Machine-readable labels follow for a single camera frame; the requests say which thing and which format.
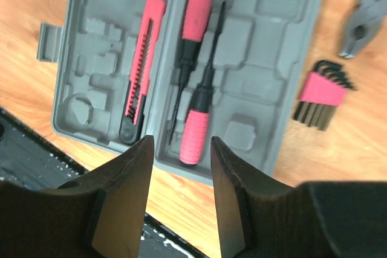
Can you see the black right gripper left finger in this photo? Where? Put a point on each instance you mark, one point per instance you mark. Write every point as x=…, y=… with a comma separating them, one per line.
x=99, y=214

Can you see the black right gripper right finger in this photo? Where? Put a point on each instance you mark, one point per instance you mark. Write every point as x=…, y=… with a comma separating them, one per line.
x=258, y=216

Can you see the pink black utility knife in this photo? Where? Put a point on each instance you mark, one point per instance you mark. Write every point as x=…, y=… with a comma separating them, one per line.
x=139, y=77

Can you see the pink black screwdriver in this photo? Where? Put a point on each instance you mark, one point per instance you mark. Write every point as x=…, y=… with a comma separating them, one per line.
x=194, y=27
x=197, y=119

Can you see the grey plastic tool case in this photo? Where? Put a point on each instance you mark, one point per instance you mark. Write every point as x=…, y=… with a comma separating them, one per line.
x=258, y=64

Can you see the pink black pliers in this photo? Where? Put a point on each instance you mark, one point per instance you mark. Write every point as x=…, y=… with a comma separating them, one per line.
x=362, y=26

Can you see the pink hex key set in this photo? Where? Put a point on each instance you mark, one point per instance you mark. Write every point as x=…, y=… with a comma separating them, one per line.
x=324, y=90

